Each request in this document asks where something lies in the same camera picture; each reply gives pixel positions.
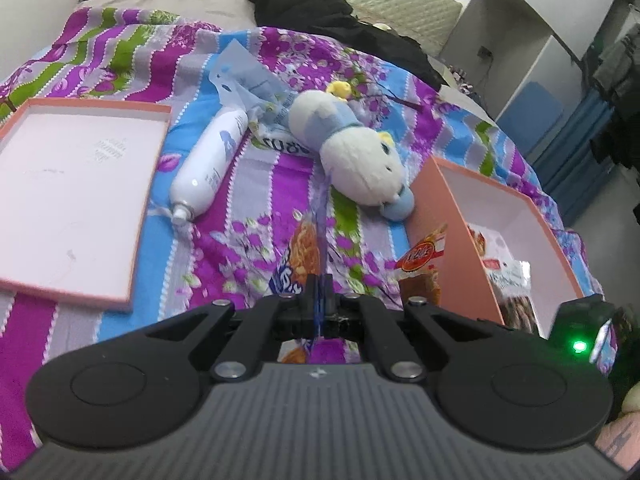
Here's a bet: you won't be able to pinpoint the person's right forearm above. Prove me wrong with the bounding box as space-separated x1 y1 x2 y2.
595 382 640 473

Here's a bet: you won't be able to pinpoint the white red snack packet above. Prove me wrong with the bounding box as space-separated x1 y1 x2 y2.
467 225 507 262

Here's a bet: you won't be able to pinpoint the white brown snack packet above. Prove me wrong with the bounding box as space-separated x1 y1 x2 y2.
492 260 539 334

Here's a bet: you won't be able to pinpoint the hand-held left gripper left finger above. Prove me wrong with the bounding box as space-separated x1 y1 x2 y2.
145 274 321 382

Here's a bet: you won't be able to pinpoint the white blue plush toy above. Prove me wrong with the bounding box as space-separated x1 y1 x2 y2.
290 80 416 221

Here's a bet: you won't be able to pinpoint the black jacket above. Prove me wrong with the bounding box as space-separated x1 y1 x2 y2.
240 0 451 92

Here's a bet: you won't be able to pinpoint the hanging dark clothes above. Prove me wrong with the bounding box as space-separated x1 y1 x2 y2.
590 25 640 167

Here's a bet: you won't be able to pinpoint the light blue plastic bag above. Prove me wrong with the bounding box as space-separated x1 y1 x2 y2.
209 40 291 126

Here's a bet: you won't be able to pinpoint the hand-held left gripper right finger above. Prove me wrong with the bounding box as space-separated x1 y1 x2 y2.
320 275 502 382

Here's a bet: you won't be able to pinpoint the pink box lid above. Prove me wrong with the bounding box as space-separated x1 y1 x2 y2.
0 99 174 310

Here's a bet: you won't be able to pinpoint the blue curtain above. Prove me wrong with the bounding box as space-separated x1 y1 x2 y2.
542 87 619 202

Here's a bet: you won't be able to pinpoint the floral striped blanket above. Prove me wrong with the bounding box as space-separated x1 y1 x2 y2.
0 7 608 377

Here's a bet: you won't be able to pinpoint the pink cardboard box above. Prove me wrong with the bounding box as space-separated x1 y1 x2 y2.
405 155 586 337

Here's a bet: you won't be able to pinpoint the white printed plastic bag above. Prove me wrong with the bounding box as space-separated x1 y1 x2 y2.
247 120 321 156

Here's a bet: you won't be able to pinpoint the white shelf unit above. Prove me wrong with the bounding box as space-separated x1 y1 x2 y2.
440 0 640 127

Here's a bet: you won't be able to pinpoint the beige pillow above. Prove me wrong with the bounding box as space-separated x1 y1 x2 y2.
82 0 256 29

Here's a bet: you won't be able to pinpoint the blue orange snack packet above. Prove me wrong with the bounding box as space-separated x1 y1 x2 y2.
269 210 329 364

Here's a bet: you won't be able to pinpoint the white spray bottle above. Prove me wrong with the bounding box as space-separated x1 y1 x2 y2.
170 106 250 224

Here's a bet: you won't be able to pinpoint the blue chair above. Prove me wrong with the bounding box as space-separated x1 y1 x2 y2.
495 81 564 159

